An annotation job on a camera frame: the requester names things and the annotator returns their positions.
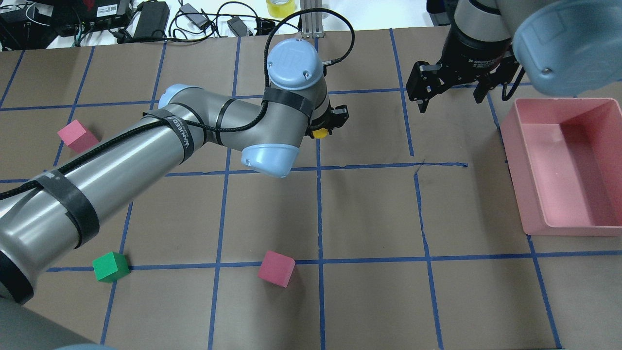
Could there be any yellow push button switch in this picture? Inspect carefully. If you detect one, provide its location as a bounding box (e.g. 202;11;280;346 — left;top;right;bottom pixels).
311;128;329;139

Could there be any pink cube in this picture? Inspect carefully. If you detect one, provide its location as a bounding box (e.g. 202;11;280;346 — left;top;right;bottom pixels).
57;120;100;153
257;250;296;288

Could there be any pink plastic bin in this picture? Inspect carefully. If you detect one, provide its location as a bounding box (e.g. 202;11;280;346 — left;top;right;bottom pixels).
500;98;622;236

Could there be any pink cube front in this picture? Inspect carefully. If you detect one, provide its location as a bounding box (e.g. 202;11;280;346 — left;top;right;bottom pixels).
57;120;100;153

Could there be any black power adapter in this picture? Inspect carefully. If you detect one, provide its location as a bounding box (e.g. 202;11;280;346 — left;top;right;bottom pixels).
133;0;170;41

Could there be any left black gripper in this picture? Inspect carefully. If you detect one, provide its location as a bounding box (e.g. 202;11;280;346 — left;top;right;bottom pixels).
311;95;349;134

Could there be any yellow tape roll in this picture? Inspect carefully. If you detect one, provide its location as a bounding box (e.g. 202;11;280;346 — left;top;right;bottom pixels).
266;0;297;18

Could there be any pink cube near centre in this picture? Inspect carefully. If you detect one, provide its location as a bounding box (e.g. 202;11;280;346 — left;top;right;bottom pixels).
257;250;296;288

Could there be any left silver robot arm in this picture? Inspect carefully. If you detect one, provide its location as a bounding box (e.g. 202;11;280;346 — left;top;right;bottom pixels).
0;38;348;304

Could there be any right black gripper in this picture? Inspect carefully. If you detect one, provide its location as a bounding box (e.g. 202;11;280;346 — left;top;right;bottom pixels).
406;27;523;113

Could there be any aluminium frame post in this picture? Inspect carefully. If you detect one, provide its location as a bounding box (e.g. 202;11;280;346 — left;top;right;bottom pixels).
300;0;325;38

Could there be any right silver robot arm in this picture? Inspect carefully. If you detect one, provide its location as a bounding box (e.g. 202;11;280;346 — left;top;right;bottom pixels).
406;0;622;113

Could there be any brown paper table cover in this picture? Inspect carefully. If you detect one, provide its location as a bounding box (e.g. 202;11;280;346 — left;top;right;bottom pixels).
26;27;621;350

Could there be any green cube centre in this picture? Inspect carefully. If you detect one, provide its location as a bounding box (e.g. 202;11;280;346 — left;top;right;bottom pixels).
92;252;130;283

